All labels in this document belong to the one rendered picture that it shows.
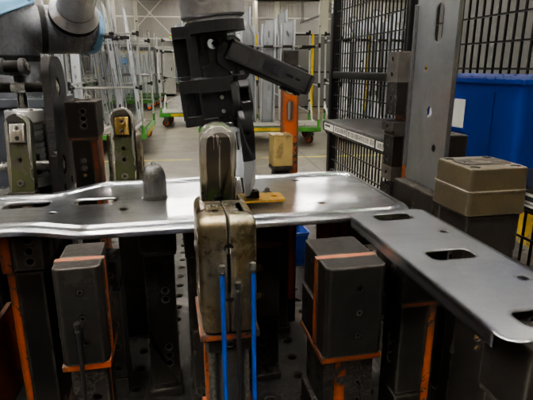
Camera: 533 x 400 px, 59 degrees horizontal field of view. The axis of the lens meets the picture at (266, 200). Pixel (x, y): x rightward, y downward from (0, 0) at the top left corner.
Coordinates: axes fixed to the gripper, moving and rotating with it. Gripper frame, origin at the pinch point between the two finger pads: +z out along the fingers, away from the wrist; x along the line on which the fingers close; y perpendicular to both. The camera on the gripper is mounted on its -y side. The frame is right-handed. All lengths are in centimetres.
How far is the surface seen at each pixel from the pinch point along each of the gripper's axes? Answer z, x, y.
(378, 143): 4.1, -32.4, -32.3
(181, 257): 32, -56, 12
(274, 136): -3.0, -15.9, -7.1
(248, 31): -55, -718, -126
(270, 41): -37, -712, -158
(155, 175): -2.0, -3.6, 12.0
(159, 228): 1.9, 6.8, 12.0
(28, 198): -0.6, -7.7, 29.2
